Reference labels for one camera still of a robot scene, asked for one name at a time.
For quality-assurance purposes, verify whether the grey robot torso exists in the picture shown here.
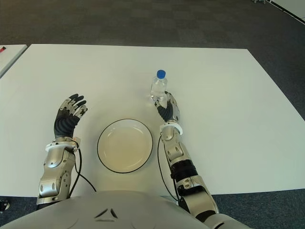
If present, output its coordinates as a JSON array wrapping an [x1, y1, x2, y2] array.
[[0, 189, 210, 229]]

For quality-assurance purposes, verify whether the robot left hand black silver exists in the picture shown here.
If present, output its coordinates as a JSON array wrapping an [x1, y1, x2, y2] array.
[[53, 93, 88, 138]]

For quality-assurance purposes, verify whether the clear water bottle blue cap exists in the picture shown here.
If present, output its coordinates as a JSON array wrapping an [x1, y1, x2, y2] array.
[[149, 69, 168, 102]]

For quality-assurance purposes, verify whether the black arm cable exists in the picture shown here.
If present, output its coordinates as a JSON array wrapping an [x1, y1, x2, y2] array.
[[158, 135, 179, 201], [68, 140, 97, 198]]

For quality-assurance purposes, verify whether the white side table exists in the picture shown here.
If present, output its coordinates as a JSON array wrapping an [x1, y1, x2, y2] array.
[[0, 44, 29, 79]]

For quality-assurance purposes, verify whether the robot right hand black silver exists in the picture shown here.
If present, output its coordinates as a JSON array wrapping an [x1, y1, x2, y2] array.
[[154, 91, 181, 125]]

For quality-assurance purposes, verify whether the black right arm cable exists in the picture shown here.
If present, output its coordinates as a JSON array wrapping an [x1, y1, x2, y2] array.
[[158, 135, 179, 201]]

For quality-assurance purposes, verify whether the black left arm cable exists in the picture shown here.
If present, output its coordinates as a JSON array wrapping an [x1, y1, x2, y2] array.
[[68, 140, 97, 198]]

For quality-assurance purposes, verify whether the white plate black rim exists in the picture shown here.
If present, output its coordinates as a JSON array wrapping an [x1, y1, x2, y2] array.
[[97, 118, 154, 174]]

